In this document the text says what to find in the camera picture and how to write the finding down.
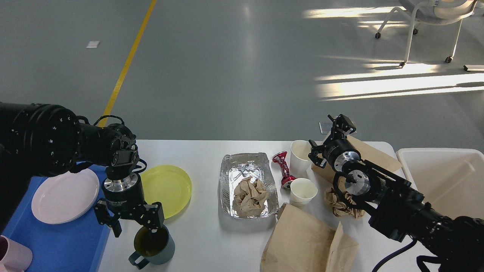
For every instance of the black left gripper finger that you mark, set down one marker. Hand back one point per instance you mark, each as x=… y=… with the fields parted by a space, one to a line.
x=104 y=217
x=153 y=218

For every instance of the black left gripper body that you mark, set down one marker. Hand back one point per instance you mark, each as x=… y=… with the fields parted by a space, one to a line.
x=124 y=195

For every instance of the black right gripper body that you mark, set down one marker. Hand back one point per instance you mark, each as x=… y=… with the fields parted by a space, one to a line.
x=335 y=154

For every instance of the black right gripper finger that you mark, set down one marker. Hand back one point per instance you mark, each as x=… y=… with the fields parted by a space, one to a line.
x=318 y=153
x=342 y=126

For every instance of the dark green mug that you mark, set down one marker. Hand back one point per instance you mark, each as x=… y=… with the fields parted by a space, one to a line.
x=152 y=247

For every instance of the yellow plate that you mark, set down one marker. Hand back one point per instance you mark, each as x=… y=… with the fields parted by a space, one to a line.
x=169 y=185

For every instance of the pink mug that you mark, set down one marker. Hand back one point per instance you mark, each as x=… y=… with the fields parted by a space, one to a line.
x=14 y=257

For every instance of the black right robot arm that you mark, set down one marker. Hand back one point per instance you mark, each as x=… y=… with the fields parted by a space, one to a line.
x=396 y=209

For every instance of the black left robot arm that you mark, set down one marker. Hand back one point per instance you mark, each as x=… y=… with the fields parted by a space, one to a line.
x=47 y=140

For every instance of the white paper cup rear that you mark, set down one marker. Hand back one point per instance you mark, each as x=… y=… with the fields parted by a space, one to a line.
x=299 y=161

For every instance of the white paper cup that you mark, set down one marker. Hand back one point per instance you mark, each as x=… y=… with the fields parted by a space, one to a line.
x=302 y=191
x=299 y=161

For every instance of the small grey floor plate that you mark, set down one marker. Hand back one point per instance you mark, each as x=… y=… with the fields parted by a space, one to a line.
x=326 y=127

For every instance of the crushed red can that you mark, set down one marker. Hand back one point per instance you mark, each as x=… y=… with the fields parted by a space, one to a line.
x=287 y=177

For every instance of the brown paper bag rear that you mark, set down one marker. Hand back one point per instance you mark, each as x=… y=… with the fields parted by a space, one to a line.
x=380 y=153

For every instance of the white paper cup front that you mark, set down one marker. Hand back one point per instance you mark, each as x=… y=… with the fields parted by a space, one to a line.
x=302 y=191

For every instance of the pink plate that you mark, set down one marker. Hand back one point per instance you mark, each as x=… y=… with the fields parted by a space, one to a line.
x=66 y=197

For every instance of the blue plastic tray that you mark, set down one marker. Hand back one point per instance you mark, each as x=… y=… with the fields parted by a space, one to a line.
x=76 y=246

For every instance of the crumpled brown paper ball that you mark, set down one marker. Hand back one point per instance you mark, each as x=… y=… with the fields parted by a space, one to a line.
x=338 y=207

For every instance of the aluminium foil tray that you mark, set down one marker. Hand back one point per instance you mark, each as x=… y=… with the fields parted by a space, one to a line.
x=236 y=167

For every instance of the crumpled brown paper in tray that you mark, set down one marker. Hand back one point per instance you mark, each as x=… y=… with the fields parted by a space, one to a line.
x=250 y=195

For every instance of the large brown paper bag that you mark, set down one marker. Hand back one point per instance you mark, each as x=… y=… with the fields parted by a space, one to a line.
x=302 y=243

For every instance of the white plastic bin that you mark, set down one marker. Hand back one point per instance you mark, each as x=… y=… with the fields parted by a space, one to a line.
x=451 y=179

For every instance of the white rolling chair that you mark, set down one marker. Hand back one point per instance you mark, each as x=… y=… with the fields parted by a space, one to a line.
x=431 y=12

